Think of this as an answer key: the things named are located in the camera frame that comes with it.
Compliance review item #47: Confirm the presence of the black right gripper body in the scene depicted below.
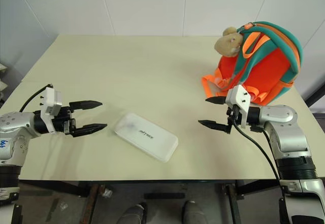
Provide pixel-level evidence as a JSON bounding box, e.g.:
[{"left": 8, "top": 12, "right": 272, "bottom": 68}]
[{"left": 226, "top": 104, "right": 241, "bottom": 134}]

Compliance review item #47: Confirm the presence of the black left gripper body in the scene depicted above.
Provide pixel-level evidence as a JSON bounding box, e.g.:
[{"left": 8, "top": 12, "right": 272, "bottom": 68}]
[{"left": 52, "top": 105, "right": 77, "bottom": 136}]

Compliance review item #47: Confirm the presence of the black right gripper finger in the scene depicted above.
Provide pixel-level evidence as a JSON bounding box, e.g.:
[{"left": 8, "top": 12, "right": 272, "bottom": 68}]
[
  {"left": 205, "top": 96, "right": 227, "bottom": 105},
  {"left": 198, "top": 119, "right": 232, "bottom": 135}
]

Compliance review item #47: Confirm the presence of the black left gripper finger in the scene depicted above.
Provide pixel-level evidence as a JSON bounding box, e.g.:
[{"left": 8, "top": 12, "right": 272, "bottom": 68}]
[
  {"left": 72, "top": 123, "right": 108, "bottom": 138},
  {"left": 69, "top": 100, "right": 104, "bottom": 111}
]

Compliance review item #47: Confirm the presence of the white flat box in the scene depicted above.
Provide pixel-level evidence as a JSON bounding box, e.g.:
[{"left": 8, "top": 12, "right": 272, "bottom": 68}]
[{"left": 113, "top": 112, "right": 179, "bottom": 163}]

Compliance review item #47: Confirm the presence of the orange and teal backpack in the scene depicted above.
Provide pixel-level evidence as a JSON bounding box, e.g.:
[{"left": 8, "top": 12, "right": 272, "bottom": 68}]
[{"left": 201, "top": 21, "right": 304, "bottom": 107}]

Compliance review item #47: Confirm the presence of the beige plush toy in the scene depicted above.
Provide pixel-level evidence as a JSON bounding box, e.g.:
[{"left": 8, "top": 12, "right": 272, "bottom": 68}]
[{"left": 214, "top": 26, "right": 243, "bottom": 57}]

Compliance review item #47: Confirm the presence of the black metal stand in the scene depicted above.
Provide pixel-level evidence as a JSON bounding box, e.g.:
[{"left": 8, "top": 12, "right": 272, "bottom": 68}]
[{"left": 304, "top": 81, "right": 325, "bottom": 113}]

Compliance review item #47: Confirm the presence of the dark rounded shape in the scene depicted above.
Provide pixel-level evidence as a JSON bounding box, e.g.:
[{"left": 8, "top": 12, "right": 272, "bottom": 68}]
[
  {"left": 181, "top": 200, "right": 207, "bottom": 224},
  {"left": 117, "top": 202, "right": 148, "bottom": 224}
]

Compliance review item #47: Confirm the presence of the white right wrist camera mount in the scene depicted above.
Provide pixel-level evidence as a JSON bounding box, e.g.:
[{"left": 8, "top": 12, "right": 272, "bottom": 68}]
[{"left": 225, "top": 84, "right": 251, "bottom": 129}]

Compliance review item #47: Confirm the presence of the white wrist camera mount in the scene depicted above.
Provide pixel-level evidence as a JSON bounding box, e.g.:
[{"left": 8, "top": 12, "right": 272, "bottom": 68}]
[
  {"left": 225, "top": 84, "right": 251, "bottom": 129},
  {"left": 40, "top": 86, "right": 63, "bottom": 134}
]

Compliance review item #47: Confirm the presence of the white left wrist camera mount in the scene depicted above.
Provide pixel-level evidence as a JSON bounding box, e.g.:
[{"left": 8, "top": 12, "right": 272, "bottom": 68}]
[{"left": 40, "top": 86, "right": 63, "bottom": 134}]

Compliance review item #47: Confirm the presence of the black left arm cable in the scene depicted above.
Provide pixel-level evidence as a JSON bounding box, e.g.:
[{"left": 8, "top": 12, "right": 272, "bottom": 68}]
[{"left": 19, "top": 83, "right": 53, "bottom": 113}]

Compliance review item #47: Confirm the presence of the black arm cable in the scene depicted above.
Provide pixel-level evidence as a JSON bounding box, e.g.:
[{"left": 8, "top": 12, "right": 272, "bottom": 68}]
[
  {"left": 232, "top": 122, "right": 289, "bottom": 211},
  {"left": 19, "top": 83, "right": 53, "bottom": 113}
]

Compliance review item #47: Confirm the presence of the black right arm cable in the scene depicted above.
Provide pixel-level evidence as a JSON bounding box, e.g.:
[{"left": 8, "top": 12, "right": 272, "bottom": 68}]
[{"left": 232, "top": 122, "right": 289, "bottom": 211}]

